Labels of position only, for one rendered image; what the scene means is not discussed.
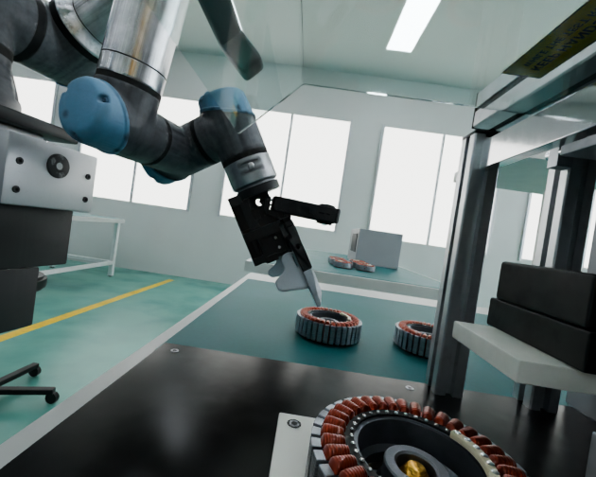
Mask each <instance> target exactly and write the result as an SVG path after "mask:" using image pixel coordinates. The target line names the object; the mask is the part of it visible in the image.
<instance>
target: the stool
mask: <svg viewBox="0 0 596 477"><path fill-rule="evenodd" d="M46 283H47V276H46V275H44V273H42V272H39V276H38V283H37V290H36V292H38V291H40V290H41V289H42V288H44V287H45V286H46ZM41 371H42V369H41V367H40V366H39V364H38V363H36V362H33V363H31V364H29V365H26V366H24V367H22V368H20V369H18V370H16V371H13V372H11V373H9V374H7V375H5V376H4V377H1V378H0V395H46V396H45V401H46V402H47V403H49V404H52V403H54V402H56V401H57V400H58V399H59V397H60V396H59V393H58V392H56V387H46V386H2V385H4V384H6V383H8V382H10V381H12V380H15V379H17V378H19V377H21V376H23V375H24V374H26V373H28V374H29V375H30V376H31V377H35V376H37V375H39V374H40V373H41Z"/></svg>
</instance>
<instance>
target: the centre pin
mask: <svg viewBox="0 0 596 477"><path fill-rule="evenodd" d="M399 469H400V470H401V471H402V472H404V473H405V474H406V475H408V476H409V477H429V475H428V473H427V471H426V469H425V467H424V466H423V465H422V464H421V463H419V462H417V461H415V460H409V461H407V462H406V463H405V464H403V465H402V466H400V467H399Z"/></svg>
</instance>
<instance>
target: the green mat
mask: <svg viewBox="0 0 596 477"><path fill-rule="evenodd" d="M321 291H322V302H321V305H320V307H324V308H328V310H329V309H330V308H332V309H336V310H341V311H345V312H348V313H351V314H353V315H355V316H356V317H358V318H359V319H360V320H361V322H362V326H361V332H360V338H359V341H358V342H357V343H356V344H351V345H347V346H343V345H342V346H338V345H337V346H334V345H329V344H328V343H327V344H323V342H321V343H320V344H319V343H318V342H313V341H312V340H311V341H310V340H309V339H306V338H305V337H303V336H302V335H300V334H299V333H298V332H297V331H296V330H295V323H296V316H297V311H298V310H299V309H303V308H306V307H317V306H316V304H315V302H314V299H313V297H312V295H311V293H310V291H309V289H304V290H298V291H279V290H278V289H277V288H276V286H275V283H274V282H268V281H261V280H255V279H249V278H248V279H247V280H246V281H244V282H243V283H242V284H240V285H239V286H238V287H236V288H235V289H234V290H232V291H231V292H229V293H228V294H227V295H226V296H224V297H223V298H222V299H220V300H219V301H218V302H217V303H216V304H215V305H213V306H212V307H211V308H209V309H208V310H206V311H205V312H204V313H203V314H201V315H200V316H199V317H197V318H196V319H195V320H193V321H192V322H191V323H189V324H188V325H187V326H185V327H184V328H183V329H181V330H180V331H179V332H177V333H176V334H175V335H173V336H172V337H171V338H169V339H168V340H167V341H165V343H170V344H176V345H187V346H193V347H199V348H205V349H211V350H217V351H223V352H229V353H236V354H241V355H247V356H254V357H259V358H265V359H272V360H278V361H283V362H295V363H300V364H307V365H313V366H319V367H325V368H331V369H337V370H342V371H349V372H355V373H361V374H367V375H373V376H379V377H385V378H391V379H397V380H408V381H414V382H421V383H425V378H426V373H427V366H428V360H429V359H425V355H424V357H423V358H421V357H419V356H418V355H417V356H415V355H413V353H412V354H411V353H409V352H407V351H405V350H404V349H402V348H401V347H399V346H398V345H397V344H396V343H395V342H394V328H395V324H396V323H397V322H400V321H404V320H409V321H410V320H413V321H417V322H418V321H421V322H426V324H427V323H430V324H431V325H432V324H434V318H435V312H436V307H431V306H425V305H418V304H412V303H406V302H399V301H393V300H387V299H380V298H375V297H368V296H361V295H355V294H349V293H342V292H336V291H325V290H321ZM514 383H515V382H514V381H513V380H511V379H510V378H509V377H507V376H506V375H504V374H503V373H502V372H500V371H499V370H498V369H497V368H496V367H494V366H493V365H492V364H490V363H489V362H487V361H486V360H484V359H483V358H481V357H480V356H479V355H477V354H476V353H474V352H473V351H472V350H470V351H469V358H468V364H467V369H466V376H465V387H464V390H468V391H475V392H481V393H486V394H493V395H499V396H505V397H510V398H513V396H512V394H513V389H514Z"/></svg>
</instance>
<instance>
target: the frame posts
mask: <svg viewBox="0 0 596 477"><path fill-rule="evenodd" d="M497 133H498V132H490V131H483V130H475V131H473V132H471V133H470V134H468V135H466V136H465V137H463V139H462V140H463V143H462V148H461V155H460V161H459V166H458V173H457V179H456V186H455V191H454V197H453V204H452V209H451V216H450V222H449V228H448V234H447V246H446V251H445V257H444V264H443V270H442V275H441V282H440V288H439V294H438V300H437V306H436V312H435V318H434V325H433V331H432V336H431V343H430V349H429V360H428V366H427V373H426V378H425V383H426V384H427V385H428V386H431V387H430V390H431V391H432V392H433V393H434V394H435V395H440V396H445V395H446V393H448V394H451V396H452V397H453V398H463V392H464V387H465V376H466V369H467V364H468V358H469V351H470V349H469V348H468V347H466V346H465V345H463V344H462V343H460V342H459V341H457V340H456V339H455V338H453V337H452V331H453V326H454V321H459V322H465V323H471V324H474V322H475V316H476V309H477V304H478V298H479V292H480V285H481V280H482V269H483V263H484V257H485V251H486V244H487V239H488V233H489V227H490V221H491V215H492V209H493V202H494V197H495V191H496V185H497V179H498V173H499V168H495V169H492V170H487V171H485V172H483V171H481V170H480V169H479V167H480V161H481V155H482V144H483V141H484V140H486V139H488V138H489V137H491V136H493V135H495V134H497ZM595 184H596V160H589V159H583V158H576V157H573V162H572V168H568V169H564V170H557V169H550V168H549V174H548V180H547V185H546V191H545V198H544V203H543V209H542V215H541V221H540V226H539V232H538V239H537V245H536V250H535V261H534V265H535V266H537V265H538V266H541V267H544V266H545V267H548V268H550V267H552V268H555V269H557V268H558V269H561V270H563V269H565V270H568V271H569V270H572V271H575V272H576V271H578V272H581V269H582V263H583V257H584V251H585V246H586V240H587V230H588V224H589V218H590V212H591V207H592V201H593V195H594V189H595ZM560 394H561V390H558V389H552V388H547V387H540V386H534V385H528V384H522V383H516V382H515V383H514V389H513V394H512V396H513V397H514V398H516V399H517V400H523V403H522V404H524V405H525V406H526V407H527V408H529V409H531V410H536V411H540V408H543V409H544V410H545V411H547V412H548V413H554V414H557V411H558V405H559V399H560Z"/></svg>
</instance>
